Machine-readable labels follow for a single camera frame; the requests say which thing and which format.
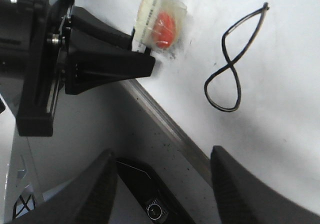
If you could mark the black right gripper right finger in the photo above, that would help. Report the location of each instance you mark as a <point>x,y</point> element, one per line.
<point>242,198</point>

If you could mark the white black whiteboard marker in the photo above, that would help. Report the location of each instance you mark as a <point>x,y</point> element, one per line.
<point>144,25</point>

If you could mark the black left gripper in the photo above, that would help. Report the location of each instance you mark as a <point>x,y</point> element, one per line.
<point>31,38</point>

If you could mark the black device with round lens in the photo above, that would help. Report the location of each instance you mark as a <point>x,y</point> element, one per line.
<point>153,195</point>

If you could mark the grey aluminium whiteboard frame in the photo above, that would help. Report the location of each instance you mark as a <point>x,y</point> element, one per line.
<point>188,148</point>

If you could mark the white whiteboard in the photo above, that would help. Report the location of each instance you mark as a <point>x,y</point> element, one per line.
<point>275,133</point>

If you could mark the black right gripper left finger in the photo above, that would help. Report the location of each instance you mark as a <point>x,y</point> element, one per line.
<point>88,199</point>

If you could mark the red round magnet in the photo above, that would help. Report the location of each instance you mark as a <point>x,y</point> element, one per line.
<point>164,30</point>

